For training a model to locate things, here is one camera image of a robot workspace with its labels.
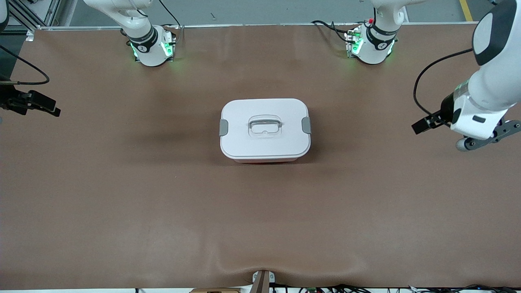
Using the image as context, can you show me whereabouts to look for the white box lid grey latches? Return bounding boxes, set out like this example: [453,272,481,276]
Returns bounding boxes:
[219,98,312,160]

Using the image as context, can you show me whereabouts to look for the translucent pinkish storage box base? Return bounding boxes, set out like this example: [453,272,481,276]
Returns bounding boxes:
[232,156,302,164]

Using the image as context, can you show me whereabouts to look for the large table cover mat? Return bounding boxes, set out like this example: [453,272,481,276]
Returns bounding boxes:
[0,22,521,290]

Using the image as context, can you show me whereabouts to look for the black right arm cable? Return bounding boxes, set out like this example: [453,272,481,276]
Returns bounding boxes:
[0,44,50,85]

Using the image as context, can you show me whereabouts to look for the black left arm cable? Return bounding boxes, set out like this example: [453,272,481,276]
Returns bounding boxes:
[413,48,475,116]

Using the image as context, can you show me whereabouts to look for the aluminium frame struts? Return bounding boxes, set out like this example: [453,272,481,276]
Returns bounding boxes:
[8,0,61,41]

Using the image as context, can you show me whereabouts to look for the black cable at arm base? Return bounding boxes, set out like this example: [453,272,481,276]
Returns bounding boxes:
[311,20,369,44]
[157,0,180,29]

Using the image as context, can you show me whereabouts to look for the aluminium table edge rail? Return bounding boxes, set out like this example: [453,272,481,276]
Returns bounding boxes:
[26,21,481,41]

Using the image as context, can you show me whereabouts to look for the metal table edge bracket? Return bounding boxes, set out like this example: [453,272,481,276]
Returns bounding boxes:
[252,270,276,293]

